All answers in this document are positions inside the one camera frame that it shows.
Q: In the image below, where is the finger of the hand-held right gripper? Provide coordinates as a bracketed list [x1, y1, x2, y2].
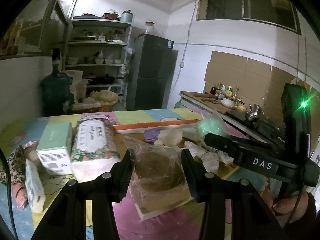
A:
[203, 133, 250, 162]
[235, 138, 272, 148]

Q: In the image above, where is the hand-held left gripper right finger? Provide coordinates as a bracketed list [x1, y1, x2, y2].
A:
[180, 148, 285, 240]

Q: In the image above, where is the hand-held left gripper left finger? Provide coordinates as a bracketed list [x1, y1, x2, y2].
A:
[30, 148, 132, 240]

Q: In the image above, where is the white lace cloth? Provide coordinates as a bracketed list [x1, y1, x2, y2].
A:
[184, 140, 234, 173]

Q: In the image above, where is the green item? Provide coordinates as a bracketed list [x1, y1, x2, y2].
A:
[197, 110, 227, 137]

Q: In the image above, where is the cardboard tray with orange rim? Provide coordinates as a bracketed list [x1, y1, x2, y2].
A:
[112, 119, 269, 222]

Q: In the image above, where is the brown item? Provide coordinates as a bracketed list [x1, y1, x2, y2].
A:
[123, 135, 190, 207]

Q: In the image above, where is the purple scrunchie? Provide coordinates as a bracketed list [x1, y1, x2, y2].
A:
[144, 128, 163, 142]

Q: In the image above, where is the pink satin scrunchie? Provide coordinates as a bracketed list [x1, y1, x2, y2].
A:
[21, 141, 39, 150]

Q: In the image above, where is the leopard print scrunchie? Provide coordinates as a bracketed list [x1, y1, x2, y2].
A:
[0, 145, 28, 185]

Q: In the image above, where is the person's right hand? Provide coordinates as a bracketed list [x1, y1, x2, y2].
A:
[272, 191, 310, 224]

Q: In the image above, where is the black gas stove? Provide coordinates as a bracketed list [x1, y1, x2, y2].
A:
[257, 122, 287, 143]

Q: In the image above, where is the steel kettle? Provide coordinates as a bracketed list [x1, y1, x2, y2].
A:
[244, 104, 264, 122]

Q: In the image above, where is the black flat cooktop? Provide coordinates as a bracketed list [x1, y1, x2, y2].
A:
[225, 110, 258, 128]

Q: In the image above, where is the white bowl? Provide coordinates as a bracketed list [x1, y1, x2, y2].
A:
[221, 96, 238, 109]

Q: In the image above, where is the floral tissue pack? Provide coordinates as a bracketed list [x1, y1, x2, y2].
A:
[70, 114, 123, 183]

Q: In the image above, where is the kitchen counter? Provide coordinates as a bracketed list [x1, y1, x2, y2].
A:
[179, 91, 283, 140]

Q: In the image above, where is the row of condiment bottles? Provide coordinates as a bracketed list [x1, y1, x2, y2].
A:
[210, 82, 244, 100]

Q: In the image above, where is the mint green box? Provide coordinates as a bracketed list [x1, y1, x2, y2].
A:
[36, 122, 73, 175]

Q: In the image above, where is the pale wrapped bundle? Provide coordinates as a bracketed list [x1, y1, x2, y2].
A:
[72, 97, 102, 112]

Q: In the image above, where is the dark grey refrigerator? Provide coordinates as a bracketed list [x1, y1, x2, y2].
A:
[126, 34, 179, 110]

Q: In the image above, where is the clear plastic jug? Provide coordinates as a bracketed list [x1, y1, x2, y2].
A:
[75, 79, 90, 100]

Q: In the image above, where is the black frying pan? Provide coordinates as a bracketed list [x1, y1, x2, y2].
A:
[86, 74, 118, 85]

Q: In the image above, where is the blue water jug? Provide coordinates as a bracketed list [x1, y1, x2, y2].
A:
[40, 65, 75, 117]

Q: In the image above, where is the white sack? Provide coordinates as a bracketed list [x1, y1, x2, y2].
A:
[65, 70, 84, 90]

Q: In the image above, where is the row of white bowls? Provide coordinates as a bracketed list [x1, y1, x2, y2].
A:
[65, 51, 123, 65]

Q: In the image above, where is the glass jar with lid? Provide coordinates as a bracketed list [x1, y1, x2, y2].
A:
[144, 21, 156, 35]

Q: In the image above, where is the white metal shelf rack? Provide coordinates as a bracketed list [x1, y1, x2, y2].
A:
[61, 19, 133, 105]

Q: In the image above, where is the black water jug pump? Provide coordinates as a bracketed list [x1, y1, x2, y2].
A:
[51, 48, 62, 67]

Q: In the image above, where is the row of shelf jars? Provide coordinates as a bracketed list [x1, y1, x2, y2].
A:
[72, 29, 125, 42]

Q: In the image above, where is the light blue enamel pot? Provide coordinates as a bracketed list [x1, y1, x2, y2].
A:
[120, 10, 133, 22]

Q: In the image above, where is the red rimmed basin with lid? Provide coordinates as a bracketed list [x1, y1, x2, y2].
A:
[101, 9, 120, 20]

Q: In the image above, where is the flat dark plate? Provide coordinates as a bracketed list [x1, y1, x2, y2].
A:
[73, 13, 100, 20]

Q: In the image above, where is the glass sliding cabinet window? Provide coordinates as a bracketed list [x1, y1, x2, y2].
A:
[0, 0, 75, 60]

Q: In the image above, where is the thin black cable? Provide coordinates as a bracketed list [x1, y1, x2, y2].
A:
[0, 147, 18, 240]
[285, 160, 307, 230]

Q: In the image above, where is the cardboard sheet on wall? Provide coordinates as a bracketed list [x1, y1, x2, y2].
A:
[203, 51, 320, 130]

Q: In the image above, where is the wall cable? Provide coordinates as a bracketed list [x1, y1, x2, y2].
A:
[172, 1, 200, 98]

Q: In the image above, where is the high wall window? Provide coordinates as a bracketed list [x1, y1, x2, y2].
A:
[196, 0, 302, 34]

